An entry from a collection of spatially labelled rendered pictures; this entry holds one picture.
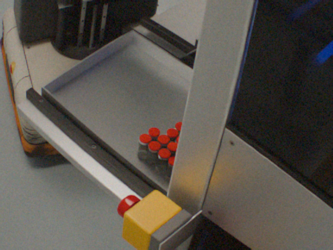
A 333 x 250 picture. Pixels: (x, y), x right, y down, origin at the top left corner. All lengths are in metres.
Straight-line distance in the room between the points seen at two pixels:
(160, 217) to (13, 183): 1.37
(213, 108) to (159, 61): 0.57
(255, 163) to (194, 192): 0.15
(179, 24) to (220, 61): 0.73
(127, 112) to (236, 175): 0.45
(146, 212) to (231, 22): 0.34
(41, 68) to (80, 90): 0.95
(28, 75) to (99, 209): 0.51
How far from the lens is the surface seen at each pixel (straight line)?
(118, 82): 1.38
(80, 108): 1.33
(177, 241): 1.03
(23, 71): 2.30
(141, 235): 1.00
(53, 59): 2.33
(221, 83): 0.85
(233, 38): 0.80
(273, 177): 0.88
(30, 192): 2.29
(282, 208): 0.90
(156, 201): 1.01
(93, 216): 2.24
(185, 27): 1.55
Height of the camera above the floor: 1.84
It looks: 47 degrees down
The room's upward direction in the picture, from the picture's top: 10 degrees clockwise
